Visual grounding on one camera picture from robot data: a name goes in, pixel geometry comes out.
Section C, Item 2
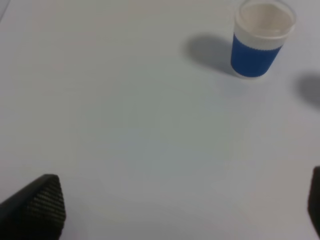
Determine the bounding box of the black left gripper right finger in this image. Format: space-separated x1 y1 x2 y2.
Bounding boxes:
307 166 320 238

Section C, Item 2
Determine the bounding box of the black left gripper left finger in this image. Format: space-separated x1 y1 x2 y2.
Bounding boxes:
0 174 67 240

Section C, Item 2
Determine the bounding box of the blue and white paper cup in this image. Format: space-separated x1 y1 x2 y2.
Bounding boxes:
230 0 296 79

